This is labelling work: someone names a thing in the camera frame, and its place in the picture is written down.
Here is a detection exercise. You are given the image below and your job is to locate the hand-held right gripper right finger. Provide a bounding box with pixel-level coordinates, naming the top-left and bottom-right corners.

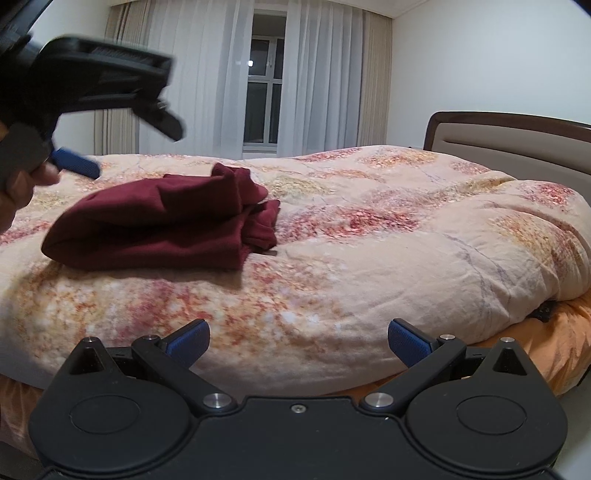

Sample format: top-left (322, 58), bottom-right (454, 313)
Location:
top-left (359, 318), bottom-right (534, 416)

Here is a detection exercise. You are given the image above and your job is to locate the dark red garment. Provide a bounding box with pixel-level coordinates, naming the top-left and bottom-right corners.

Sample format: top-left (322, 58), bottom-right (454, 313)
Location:
top-left (41, 162), bottom-right (282, 272)

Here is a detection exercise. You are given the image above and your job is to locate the brown padded headboard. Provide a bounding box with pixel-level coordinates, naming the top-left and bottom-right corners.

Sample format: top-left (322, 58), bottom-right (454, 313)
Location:
top-left (422, 111), bottom-right (591, 175)

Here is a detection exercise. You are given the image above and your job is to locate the beige curtain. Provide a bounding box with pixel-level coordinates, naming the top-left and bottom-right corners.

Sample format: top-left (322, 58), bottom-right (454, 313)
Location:
top-left (357, 9), bottom-right (394, 148)
top-left (94, 2), bottom-right (154, 156)

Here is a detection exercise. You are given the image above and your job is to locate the small dark object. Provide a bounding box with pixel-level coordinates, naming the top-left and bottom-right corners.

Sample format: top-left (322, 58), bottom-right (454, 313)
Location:
top-left (530, 300), bottom-right (557, 322)

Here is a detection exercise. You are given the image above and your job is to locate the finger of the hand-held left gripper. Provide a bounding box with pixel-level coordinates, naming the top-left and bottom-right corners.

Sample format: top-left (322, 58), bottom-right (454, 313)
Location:
top-left (49, 147), bottom-right (102, 181)
top-left (130, 97), bottom-right (186, 142)

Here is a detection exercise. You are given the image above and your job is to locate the floral beige blanket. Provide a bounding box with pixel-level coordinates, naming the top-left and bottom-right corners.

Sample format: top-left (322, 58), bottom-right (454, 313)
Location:
top-left (0, 144), bottom-right (591, 398)

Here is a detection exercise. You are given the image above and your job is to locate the sheer white curtain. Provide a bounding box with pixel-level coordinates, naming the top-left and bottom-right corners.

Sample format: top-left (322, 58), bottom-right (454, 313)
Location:
top-left (137, 0), bottom-right (256, 156)
top-left (276, 0), bottom-right (366, 149)

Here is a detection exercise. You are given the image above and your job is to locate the window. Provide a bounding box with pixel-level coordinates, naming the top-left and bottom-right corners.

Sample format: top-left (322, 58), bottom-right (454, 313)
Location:
top-left (242, 13), bottom-right (288, 152)

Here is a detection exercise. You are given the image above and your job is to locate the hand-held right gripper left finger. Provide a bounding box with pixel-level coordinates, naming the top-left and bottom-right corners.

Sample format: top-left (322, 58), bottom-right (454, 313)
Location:
top-left (63, 318), bottom-right (238, 416)

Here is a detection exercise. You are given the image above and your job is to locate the orange bed sheet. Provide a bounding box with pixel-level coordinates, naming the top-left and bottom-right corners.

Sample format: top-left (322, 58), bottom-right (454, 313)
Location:
top-left (0, 295), bottom-right (591, 445)

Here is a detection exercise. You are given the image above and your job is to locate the person's left hand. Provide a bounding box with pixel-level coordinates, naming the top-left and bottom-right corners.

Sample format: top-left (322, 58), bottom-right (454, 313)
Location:
top-left (0, 121), bottom-right (62, 232)

